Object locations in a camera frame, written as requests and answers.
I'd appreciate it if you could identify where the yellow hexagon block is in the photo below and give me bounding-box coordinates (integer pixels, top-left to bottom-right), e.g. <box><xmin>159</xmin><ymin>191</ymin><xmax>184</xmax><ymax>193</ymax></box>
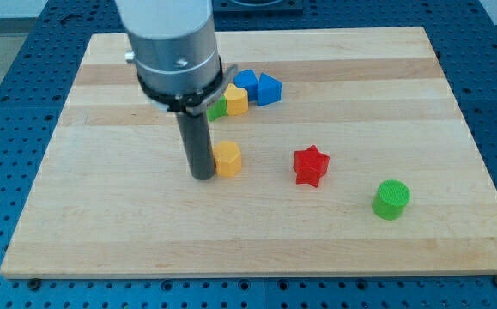
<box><xmin>213</xmin><ymin>141</ymin><xmax>242</xmax><ymax>177</ymax></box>

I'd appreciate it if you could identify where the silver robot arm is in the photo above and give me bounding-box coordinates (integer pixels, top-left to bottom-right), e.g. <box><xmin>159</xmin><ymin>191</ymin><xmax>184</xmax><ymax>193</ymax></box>
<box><xmin>115</xmin><ymin>0</ymin><xmax>238</xmax><ymax>180</ymax></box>

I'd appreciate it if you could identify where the yellow heart block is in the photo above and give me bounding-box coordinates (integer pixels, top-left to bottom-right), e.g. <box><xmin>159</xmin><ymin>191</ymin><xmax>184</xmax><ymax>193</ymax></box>
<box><xmin>224</xmin><ymin>83</ymin><xmax>249</xmax><ymax>116</ymax></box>

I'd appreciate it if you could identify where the green block behind arm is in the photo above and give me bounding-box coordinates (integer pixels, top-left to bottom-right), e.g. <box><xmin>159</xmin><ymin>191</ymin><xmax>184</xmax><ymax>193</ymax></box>
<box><xmin>206</xmin><ymin>96</ymin><xmax>228</xmax><ymax>122</ymax></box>

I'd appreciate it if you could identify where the wooden board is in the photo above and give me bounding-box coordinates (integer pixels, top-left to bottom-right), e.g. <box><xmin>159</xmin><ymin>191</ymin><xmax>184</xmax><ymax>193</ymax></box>
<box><xmin>0</xmin><ymin>27</ymin><xmax>497</xmax><ymax>279</ymax></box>

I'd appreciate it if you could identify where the blue triangle block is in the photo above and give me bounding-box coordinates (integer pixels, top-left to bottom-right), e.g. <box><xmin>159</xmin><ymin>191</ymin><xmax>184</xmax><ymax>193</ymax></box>
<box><xmin>257</xmin><ymin>73</ymin><xmax>282</xmax><ymax>106</ymax></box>

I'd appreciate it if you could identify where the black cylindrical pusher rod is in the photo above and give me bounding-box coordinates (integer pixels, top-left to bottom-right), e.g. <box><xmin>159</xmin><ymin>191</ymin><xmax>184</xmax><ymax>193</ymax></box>
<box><xmin>176</xmin><ymin>113</ymin><xmax>215</xmax><ymax>180</ymax></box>

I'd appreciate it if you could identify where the green cylinder block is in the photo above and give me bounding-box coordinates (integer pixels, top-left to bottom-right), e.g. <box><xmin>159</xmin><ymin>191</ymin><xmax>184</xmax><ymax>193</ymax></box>
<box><xmin>372</xmin><ymin>179</ymin><xmax>411</xmax><ymax>221</ymax></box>

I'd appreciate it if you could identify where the red star block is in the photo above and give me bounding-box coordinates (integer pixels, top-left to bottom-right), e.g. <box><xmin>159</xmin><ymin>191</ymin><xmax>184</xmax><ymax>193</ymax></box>
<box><xmin>293</xmin><ymin>145</ymin><xmax>330</xmax><ymax>188</ymax></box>

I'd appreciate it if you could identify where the blue pentagon block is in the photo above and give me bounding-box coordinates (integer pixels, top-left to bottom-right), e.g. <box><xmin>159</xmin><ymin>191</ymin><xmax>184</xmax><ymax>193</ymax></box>
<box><xmin>233</xmin><ymin>70</ymin><xmax>258</xmax><ymax>101</ymax></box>

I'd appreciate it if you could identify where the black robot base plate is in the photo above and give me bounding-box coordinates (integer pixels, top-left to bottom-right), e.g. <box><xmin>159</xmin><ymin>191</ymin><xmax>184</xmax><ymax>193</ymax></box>
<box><xmin>212</xmin><ymin>0</ymin><xmax>304</xmax><ymax>13</ymax></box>

